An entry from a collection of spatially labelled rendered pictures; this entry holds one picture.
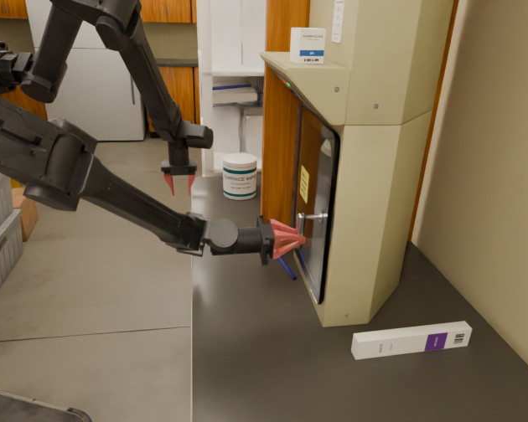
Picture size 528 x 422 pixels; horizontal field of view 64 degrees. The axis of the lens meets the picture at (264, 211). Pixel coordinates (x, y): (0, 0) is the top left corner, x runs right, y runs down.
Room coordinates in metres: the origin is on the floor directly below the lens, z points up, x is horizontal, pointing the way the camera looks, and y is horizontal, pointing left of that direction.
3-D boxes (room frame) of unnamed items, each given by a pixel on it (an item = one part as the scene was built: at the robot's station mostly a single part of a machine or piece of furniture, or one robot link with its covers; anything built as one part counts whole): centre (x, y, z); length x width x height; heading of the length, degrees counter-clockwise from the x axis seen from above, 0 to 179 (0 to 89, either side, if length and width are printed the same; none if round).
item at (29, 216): (2.89, 1.95, 0.14); 0.41 x 0.32 x 0.28; 16
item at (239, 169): (1.55, 0.10, 1.02); 0.13 x 0.13 x 0.15
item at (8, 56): (1.09, 0.64, 1.45); 0.09 x 0.08 x 0.12; 167
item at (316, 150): (0.93, -0.11, 1.19); 0.30 x 0.01 x 0.40; 9
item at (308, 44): (0.86, -0.07, 1.54); 0.05 x 0.05 x 0.06; 17
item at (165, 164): (1.18, 0.25, 1.21); 0.10 x 0.07 x 0.07; 99
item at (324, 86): (0.92, -0.06, 1.46); 0.32 x 0.12 x 0.10; 9
